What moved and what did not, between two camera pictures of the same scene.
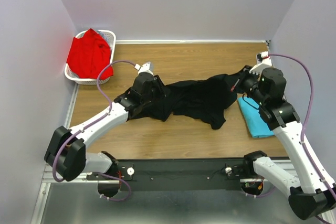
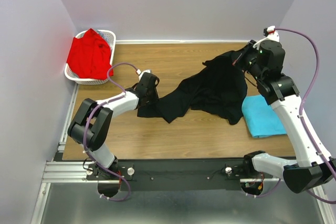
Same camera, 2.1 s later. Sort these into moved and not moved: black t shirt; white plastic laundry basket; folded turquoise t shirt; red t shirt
Moved: black t shirt
Not moved: white plastic laundry basket; folded turquoise t shirt; red t shirt
